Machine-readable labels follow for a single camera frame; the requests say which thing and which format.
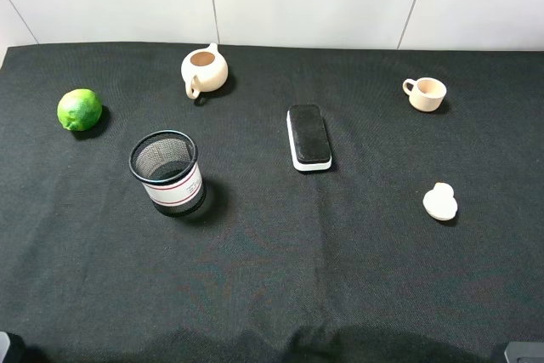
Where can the green lime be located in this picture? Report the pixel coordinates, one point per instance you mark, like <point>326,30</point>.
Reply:
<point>79,110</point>

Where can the black and white eraser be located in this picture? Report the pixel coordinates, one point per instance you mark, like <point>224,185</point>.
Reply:
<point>308,140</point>

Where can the black mesh pen holder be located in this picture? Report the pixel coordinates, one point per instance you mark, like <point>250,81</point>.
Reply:
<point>166,164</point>

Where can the beige ceramic teapot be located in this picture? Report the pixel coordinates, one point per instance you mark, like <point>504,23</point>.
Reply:
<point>204,70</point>

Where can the black table cloth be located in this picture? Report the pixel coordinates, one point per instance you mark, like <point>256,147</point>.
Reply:
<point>276,265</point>

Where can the beige ceramic cup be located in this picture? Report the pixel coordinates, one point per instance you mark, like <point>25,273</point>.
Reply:
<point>425,94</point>

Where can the white toy duck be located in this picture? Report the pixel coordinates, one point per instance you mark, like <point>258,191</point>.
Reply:
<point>440,202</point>

